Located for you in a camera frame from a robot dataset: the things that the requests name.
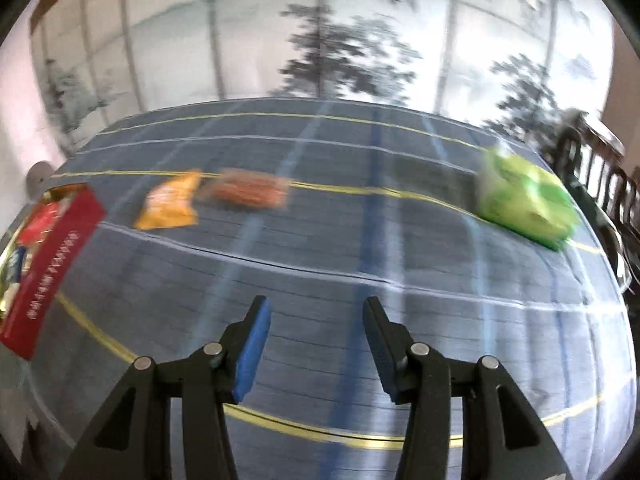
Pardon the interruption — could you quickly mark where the clear tray of orange snacks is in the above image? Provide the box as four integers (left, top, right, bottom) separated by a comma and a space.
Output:
202, 169, 291, 211

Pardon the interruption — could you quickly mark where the grey round knob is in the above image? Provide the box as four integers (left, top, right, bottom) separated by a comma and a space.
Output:
26, 161, 55, 196

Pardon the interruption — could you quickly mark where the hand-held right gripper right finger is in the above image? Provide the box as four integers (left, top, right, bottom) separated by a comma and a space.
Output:
362, 296, 571, 480

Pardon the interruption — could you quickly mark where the painted folding screen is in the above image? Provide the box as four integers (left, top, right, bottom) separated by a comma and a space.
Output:
30, 0, 616, 161

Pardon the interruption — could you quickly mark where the orange snack packet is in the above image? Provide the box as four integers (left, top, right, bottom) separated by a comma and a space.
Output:
134, 169, 203, 232

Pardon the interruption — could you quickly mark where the green tissue pack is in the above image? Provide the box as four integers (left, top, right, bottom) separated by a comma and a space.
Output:
475, 147, 581, 252

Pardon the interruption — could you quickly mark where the grey checked tablecloth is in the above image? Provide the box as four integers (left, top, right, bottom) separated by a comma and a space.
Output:
0, 97, 628, 480

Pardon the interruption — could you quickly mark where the red rectangular box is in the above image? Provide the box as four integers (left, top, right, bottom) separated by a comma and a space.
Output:
0, 183, 107, 361

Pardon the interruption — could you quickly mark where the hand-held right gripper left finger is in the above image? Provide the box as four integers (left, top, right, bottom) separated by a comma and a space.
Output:
57, 295, 273, 480

